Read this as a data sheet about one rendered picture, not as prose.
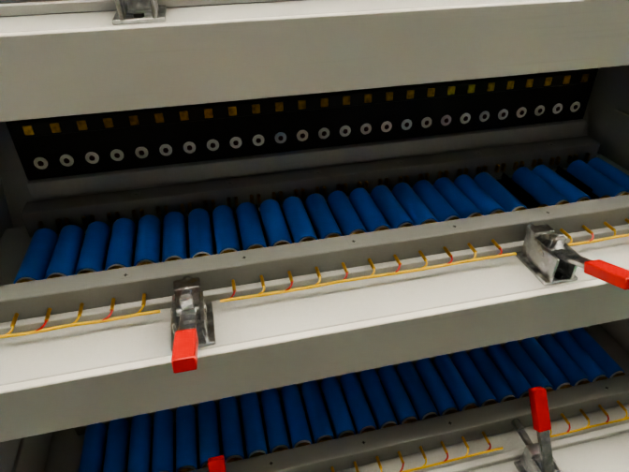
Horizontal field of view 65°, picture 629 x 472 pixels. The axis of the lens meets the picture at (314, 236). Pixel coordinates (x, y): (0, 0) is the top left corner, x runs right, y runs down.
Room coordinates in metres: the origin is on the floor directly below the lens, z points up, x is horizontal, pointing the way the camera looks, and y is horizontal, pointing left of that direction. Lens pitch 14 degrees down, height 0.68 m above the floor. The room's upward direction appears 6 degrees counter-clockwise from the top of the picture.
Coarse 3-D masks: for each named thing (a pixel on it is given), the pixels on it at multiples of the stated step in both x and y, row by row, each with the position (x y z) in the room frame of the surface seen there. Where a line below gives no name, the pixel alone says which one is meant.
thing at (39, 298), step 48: (336, 240) 0.36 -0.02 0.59; (384, 240) 0.36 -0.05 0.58; (432, 240) 0.36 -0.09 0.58; (480, 240) 0.37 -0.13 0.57; (0, 288) 0.32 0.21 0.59; (48, 288) 0.32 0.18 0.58; (96, 288) 0.32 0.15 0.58; (144, 288) 0.33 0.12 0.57; (288, 288) 0.33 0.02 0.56; (0, 336) 0.29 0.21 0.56
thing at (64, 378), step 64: (512, 128) 0.51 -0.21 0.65; (576, 128) 0.52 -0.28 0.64; (64, 192) 0.43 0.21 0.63; (0, 256) 0.39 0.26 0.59; (512, 256) 0.37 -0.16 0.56; (128, 320) 0.32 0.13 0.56; (256, 320) 0.31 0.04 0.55; (320, 320) 0.31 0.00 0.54; (384, 320) 0.31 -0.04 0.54; (448, 320) 0.32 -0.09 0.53; (512, 320) 0.33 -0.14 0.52; (576, 320) 0.35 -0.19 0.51; (0, 384) 0.27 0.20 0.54; (64, 384) 0.27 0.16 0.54; (128, 384) 0.28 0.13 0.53; (192, 384) 0.29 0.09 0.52; (256, 384) 0.30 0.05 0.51
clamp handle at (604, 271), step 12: (564, 240) 0.34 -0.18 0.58; (552, 252) 0.34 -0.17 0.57; (564, 252) 0.34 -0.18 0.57; (576, 264) 0.32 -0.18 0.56; (588, 264) 0.31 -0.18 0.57; (600, 264) 0.30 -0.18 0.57; (612, 264) 0.30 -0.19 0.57; (600, 276) 0.30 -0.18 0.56; (612, 276) 0.29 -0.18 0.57; (624, 276) 0.28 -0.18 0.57; (624, 288) 0.28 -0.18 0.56
